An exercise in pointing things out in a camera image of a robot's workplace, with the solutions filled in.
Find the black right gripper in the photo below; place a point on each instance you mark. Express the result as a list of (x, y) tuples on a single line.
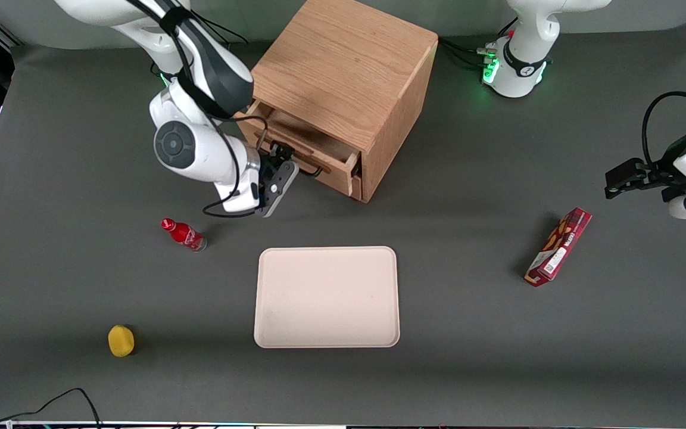
[(268, 165)]

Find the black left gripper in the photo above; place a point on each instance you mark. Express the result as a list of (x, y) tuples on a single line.
[(656, 173)]

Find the wooden drawer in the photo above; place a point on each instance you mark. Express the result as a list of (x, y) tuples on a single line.
[(357, 187), (337, 179)]

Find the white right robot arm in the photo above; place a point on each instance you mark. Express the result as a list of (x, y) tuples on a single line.
[(200, 149)]

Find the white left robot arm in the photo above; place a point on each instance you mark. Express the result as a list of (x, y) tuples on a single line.
[(521, 77)]

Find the wooden drawer cabinet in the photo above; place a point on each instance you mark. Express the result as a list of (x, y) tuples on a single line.
[(343, 59)]

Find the red snack box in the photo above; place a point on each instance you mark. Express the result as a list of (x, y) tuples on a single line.
[(557, 247)]

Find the small red soda bottle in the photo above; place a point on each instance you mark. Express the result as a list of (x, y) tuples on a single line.
[(185, 235)]

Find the beige plastic tray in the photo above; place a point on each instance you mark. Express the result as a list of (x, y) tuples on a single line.
[(326, 297)]

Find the yellow lemon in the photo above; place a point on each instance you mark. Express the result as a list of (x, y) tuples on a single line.
[(121, 341)]

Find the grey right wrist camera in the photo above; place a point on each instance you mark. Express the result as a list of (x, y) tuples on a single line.
[(282, 187)]

